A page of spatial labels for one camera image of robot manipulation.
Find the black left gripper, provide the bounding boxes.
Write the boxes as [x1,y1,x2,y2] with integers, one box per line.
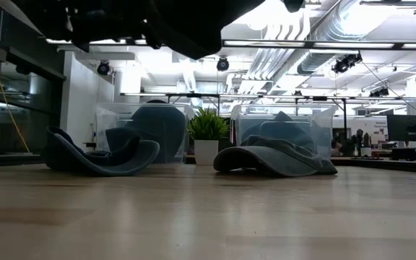
[66,0,165,53]

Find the round black ceiling lamp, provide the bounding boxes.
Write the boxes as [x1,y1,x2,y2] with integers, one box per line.
[216,56,230,72]
[96,60,112,76]

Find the clear plastic storage bin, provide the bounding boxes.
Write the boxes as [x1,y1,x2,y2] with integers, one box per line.
[95,102,196,164]
[230,103,338,160]

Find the long LED light bar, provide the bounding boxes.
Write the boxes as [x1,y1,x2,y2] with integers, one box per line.
[45,38,416,51]

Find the green plant in white pot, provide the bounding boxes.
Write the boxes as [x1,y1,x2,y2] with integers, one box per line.
[186,107,230,166]

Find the black ceiling fixture cluster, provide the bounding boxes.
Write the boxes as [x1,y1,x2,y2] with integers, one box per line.
[331,53,363,74]

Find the person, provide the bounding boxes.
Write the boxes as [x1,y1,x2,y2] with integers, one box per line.
[348,129,365,157]

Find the small black ceiling fixture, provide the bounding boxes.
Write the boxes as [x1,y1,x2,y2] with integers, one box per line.
[369,86,390,98]

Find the white poster board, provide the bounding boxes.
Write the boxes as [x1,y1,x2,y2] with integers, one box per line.
[332,116,389,142]

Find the black computer monitor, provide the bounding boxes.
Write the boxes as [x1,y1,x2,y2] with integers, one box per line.
[386,114,416,142]

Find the dark distant desk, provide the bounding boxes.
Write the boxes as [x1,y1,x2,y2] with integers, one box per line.
[390,146,416,163]

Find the yellow hanging cable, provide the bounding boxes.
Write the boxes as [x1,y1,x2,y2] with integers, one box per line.
[0,0,31,153]

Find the silver ventilation duct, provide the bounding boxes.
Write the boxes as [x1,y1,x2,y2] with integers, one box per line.
[296,0,378,75]

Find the black aluminium table frame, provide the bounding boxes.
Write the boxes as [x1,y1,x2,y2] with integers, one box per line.
[0,153,416,175]

